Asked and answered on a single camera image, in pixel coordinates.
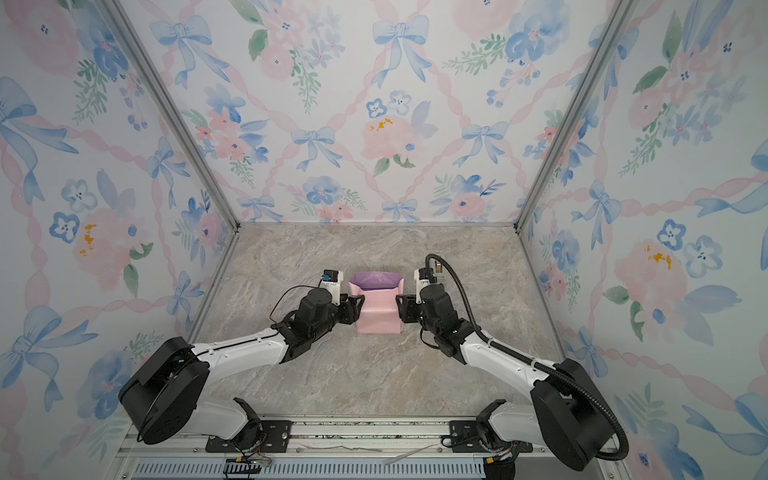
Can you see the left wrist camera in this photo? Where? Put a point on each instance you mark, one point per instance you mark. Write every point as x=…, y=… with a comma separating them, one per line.
x=331, y=280

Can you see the right aluminium corner post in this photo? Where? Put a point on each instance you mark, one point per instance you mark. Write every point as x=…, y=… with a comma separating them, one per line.
x=614, y=28

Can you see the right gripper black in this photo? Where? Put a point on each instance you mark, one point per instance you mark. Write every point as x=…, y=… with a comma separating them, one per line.
x=408, y=309

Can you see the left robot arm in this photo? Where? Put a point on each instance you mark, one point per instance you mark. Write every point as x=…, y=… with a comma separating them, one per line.
x=165, y=396

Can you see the aluminium corner post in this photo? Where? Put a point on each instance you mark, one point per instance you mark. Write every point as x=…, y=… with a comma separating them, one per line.
x=614, y=28
x=117, y=19

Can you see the vented cable duct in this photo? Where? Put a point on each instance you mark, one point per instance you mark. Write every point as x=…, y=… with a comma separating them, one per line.
x=308, y=468

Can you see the purple pink wrapping paper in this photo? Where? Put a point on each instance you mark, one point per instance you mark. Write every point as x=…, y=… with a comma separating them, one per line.
x=379, y=313

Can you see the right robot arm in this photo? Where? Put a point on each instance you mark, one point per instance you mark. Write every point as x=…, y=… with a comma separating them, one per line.
x=569, y=416

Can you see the aluminium frame rail front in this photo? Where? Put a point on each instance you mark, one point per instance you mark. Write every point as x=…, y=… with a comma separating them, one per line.
x=294, y=436

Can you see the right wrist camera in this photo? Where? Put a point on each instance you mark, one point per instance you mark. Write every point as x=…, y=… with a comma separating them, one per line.
x=425, y=276

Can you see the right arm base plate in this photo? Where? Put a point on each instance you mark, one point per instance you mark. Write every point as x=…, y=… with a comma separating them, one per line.
x=469, y=436

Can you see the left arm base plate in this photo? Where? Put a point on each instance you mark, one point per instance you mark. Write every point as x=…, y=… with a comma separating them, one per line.
x=264, y=436

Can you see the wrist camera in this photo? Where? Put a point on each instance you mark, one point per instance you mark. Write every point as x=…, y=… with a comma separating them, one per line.
x=425, y=276
x=331, y=280

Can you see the left aluminium corner post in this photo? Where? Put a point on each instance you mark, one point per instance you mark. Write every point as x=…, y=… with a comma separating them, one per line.
x=117, y=19

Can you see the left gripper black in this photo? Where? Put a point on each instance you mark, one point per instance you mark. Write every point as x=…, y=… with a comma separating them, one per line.
x=350, y=316

